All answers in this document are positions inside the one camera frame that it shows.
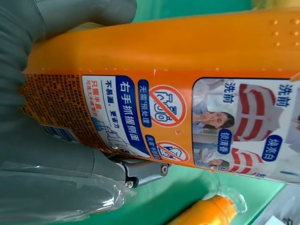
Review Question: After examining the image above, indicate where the yellow film-wrapped board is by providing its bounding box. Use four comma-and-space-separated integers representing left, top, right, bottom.
252, 0, 300, 10

